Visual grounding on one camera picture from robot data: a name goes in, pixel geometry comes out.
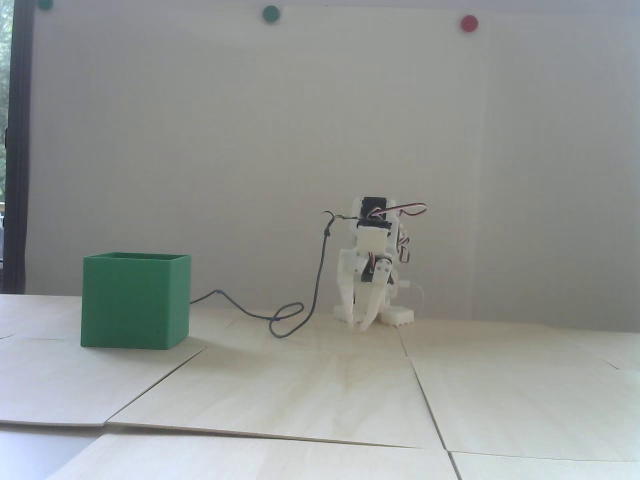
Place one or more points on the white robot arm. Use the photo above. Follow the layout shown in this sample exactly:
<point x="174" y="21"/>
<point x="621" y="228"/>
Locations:
<point x="400" y="316"/>

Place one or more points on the dark window frame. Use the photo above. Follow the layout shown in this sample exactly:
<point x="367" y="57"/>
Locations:
<point x="20" y="150"/>

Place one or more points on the green round magnet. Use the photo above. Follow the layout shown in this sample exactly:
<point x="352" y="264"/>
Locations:
<point x="271" y="13"/>
<point x="45" y="4"/>

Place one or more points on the green open box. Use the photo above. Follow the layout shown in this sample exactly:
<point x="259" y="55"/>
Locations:
<point x="130" y="300"/>

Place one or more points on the light plywood sheet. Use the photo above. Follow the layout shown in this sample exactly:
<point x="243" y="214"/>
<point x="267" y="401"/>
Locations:
<point x="525" y="390"/>
<point x="550" y="467"/>
<point x="60" y="385"/>
<point x="250" y="460"/>
<point x="280" y="395"/>

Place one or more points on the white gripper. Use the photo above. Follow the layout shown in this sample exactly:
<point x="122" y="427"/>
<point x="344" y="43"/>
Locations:
<point x="356" y="264"/>

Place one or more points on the white backdrop board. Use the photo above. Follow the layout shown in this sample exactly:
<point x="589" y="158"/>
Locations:
<point x="200" y="125"/>

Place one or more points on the red round magnet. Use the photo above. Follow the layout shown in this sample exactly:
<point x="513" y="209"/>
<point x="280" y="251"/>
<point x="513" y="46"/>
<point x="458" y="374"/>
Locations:
<point x="469" y="23"/>

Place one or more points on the black wrist camera board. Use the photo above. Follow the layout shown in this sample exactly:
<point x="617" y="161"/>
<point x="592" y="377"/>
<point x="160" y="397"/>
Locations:
<point x="375" y="223"/>

